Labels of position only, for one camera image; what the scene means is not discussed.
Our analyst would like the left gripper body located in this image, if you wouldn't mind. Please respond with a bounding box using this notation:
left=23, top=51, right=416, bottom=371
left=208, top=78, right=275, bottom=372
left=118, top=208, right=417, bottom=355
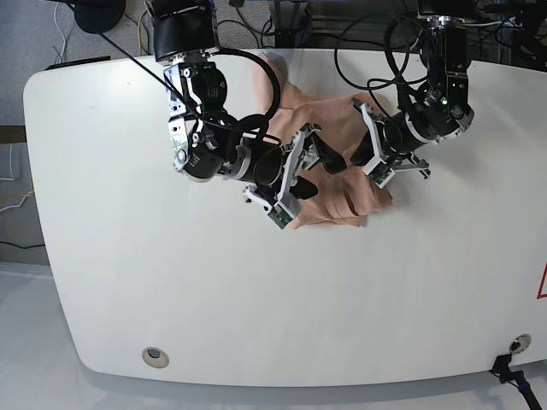
left=351, top=97, right=432, bottom=179

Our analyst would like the peach T-shirt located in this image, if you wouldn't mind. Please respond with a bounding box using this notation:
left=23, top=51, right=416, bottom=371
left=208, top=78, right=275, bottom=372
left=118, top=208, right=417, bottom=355
left=258, top=53, right=392, bottom=230

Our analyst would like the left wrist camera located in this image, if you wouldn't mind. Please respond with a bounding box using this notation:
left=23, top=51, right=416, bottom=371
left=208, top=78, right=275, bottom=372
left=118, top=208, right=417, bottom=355
left=362, top=156, right=395, bottom=189

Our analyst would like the white cable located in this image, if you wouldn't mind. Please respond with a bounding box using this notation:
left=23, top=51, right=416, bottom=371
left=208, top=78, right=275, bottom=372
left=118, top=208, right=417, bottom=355
left=50, top=0, right=69, bottom=65

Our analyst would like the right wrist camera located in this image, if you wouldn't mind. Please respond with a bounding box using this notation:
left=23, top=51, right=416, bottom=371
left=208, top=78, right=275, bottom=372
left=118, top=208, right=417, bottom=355
left=268, top=202, right=301, bottom=230

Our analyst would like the round dark lamp base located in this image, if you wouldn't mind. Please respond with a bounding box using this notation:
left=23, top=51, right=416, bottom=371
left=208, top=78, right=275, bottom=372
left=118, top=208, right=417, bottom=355
left=74, top=0, right=126, bottom=34

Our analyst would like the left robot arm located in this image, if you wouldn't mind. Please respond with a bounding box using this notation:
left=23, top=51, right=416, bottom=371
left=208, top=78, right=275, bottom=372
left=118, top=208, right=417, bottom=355
left=350, top=1, right=475, bottom=188

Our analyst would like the left table cable grommet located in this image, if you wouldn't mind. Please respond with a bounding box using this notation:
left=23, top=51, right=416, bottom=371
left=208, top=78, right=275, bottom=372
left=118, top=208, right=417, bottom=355
left=142, top=347, right=169, bottom=369

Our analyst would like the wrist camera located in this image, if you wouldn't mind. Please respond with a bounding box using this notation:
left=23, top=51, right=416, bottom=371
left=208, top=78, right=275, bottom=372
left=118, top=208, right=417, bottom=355
left=268, top=202, right=301, bottom=230
left=362, top=156, right=395, bottom=189

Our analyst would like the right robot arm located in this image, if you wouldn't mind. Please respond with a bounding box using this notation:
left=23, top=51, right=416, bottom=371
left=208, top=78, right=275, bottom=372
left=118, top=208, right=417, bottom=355
left=146, top=1, right=346, bottom=221

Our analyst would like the right table cable grommet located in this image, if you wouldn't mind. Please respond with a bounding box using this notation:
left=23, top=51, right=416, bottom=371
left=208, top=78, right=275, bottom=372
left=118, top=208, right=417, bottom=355
left=509, top=334, right=532, bottom=354

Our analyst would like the black clamp mount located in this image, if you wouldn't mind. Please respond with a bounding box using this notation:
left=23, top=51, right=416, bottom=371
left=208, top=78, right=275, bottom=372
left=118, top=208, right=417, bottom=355
left=490, top=354, right=543, bottom=410

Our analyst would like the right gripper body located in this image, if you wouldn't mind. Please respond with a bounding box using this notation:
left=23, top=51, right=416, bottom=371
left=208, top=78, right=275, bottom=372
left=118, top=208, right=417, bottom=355
left=241, top=123, right=321, bottom=214

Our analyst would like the table cable grommet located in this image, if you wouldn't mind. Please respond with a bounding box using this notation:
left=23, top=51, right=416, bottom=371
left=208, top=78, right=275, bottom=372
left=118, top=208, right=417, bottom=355
left=509, top=334, right=532, bottom=354
left=142, top=347, right=169, bottom=369

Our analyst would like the yellow cable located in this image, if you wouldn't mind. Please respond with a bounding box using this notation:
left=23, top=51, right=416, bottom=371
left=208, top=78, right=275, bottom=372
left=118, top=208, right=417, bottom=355
left=135, top=0, right=160, bottom=56

